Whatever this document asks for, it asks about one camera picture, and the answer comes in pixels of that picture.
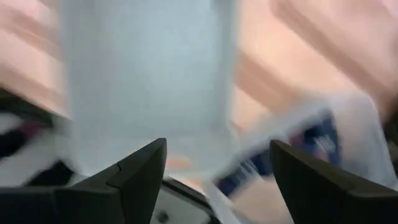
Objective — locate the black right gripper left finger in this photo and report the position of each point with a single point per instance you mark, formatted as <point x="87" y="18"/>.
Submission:
<point x="133" y="186"/>

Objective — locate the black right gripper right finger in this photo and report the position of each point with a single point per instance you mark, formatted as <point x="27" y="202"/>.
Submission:
<point x="317" y="193"/>

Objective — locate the dark blue toothpaste tube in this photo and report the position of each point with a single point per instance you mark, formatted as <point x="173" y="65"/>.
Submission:
<point x="323" y="137"/>
<point x="242" y="177"/>

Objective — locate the light grey plastic tray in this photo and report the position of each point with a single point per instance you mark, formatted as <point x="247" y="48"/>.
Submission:
<point x="149" y="77"/>

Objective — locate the small silver camera box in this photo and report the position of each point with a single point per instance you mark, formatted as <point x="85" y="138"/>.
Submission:
<point x="177" y="208"/>

